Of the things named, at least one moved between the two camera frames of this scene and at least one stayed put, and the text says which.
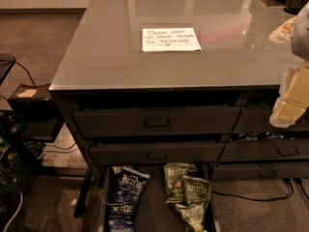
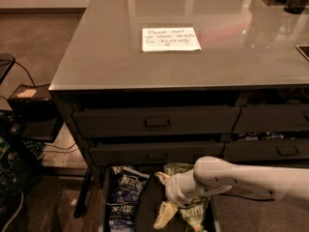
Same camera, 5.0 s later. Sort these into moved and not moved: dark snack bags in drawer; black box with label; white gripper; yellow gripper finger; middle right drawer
Moved: yellow gripper finger; white gripper
Not moved: middle right drawer; black box with label; dark snack bags in drawer
